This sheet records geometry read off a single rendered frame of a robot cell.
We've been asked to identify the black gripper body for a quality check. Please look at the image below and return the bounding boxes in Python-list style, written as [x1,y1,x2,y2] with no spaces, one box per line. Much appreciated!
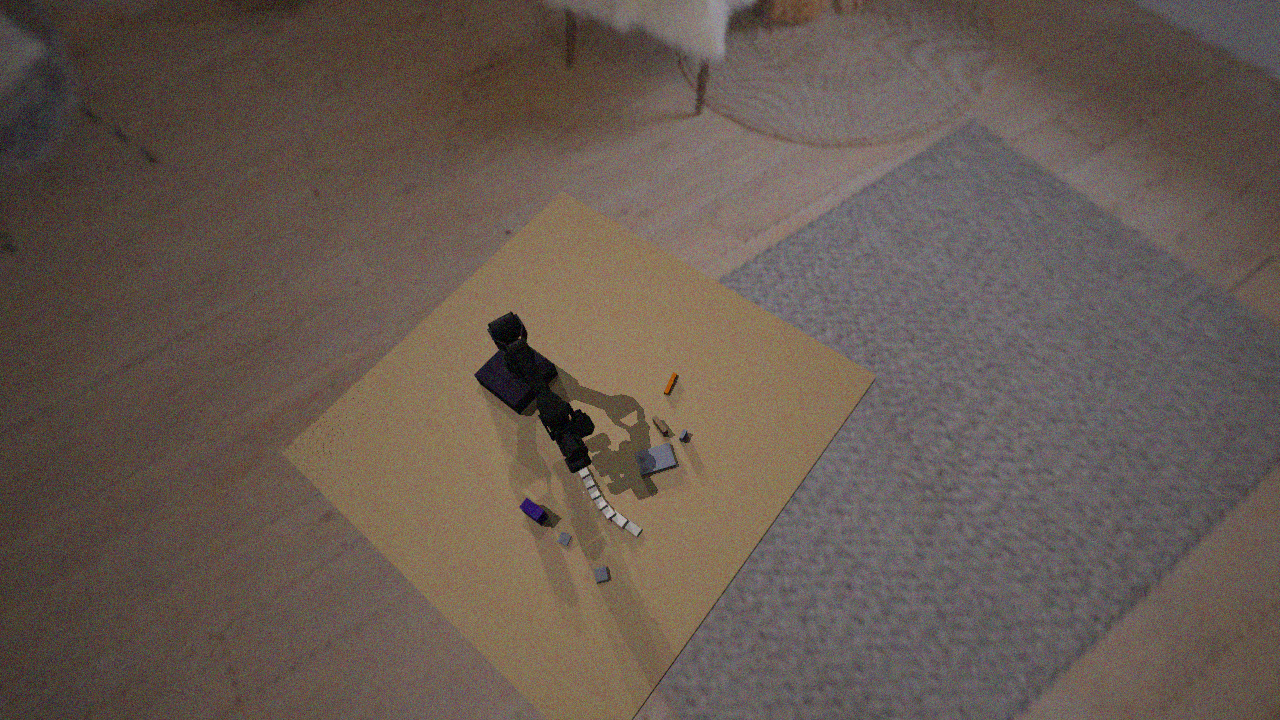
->
[556,439,591,473]

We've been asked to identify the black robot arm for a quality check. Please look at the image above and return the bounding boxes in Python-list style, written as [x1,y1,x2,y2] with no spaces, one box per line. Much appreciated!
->
[486,313,595,462]

